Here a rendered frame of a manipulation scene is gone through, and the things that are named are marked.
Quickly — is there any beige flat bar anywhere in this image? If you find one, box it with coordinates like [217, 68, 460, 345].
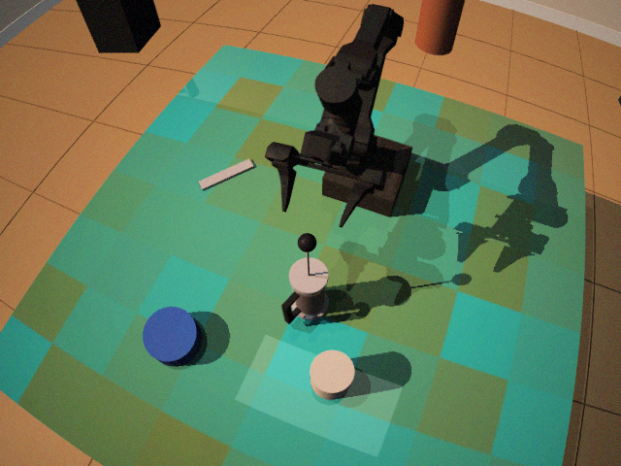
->
[198, 159, 254, 190]

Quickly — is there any french press coffee maker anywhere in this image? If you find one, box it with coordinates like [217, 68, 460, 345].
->
[281, 233, 329, 324]

